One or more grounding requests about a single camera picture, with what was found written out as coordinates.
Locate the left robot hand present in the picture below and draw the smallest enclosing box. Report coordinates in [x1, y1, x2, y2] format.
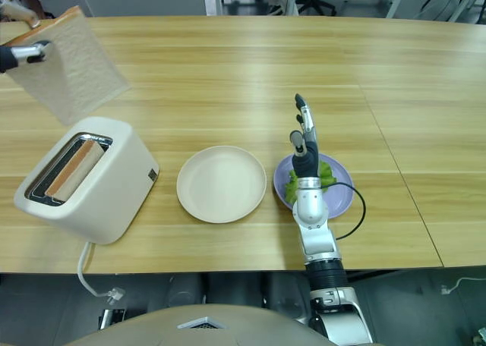
[0, 0, 52, 75]

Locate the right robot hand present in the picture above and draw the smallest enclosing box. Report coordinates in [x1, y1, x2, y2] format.
[289, 93, 324, 181]

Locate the bread slice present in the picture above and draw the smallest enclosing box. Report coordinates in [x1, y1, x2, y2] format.
[5, 5, 134, 127]
[44, 138, 107, 203]

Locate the green lettuce leaf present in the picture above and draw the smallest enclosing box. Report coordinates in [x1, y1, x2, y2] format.
[284, 159, 339, 205]

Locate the purple plate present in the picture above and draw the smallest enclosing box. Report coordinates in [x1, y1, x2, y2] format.
[273, 153, 356, 221]

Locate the cream plate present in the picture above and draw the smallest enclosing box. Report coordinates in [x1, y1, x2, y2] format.
[175, 145, 268, 225]

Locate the cream toaster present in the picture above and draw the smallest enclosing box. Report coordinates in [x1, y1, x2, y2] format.
[13, 115, 161, 246]

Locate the robot body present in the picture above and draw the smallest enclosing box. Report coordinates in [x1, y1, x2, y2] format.
[63, 304, 339, 346]

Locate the black cable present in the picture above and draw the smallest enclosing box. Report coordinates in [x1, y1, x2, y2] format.
[320, 182, 368, 241]

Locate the white cable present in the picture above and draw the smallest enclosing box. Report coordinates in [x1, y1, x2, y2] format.
[440, 275, 486, 296]

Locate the white cord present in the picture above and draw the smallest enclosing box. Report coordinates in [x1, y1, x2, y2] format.
[77, 240, 127, 306]

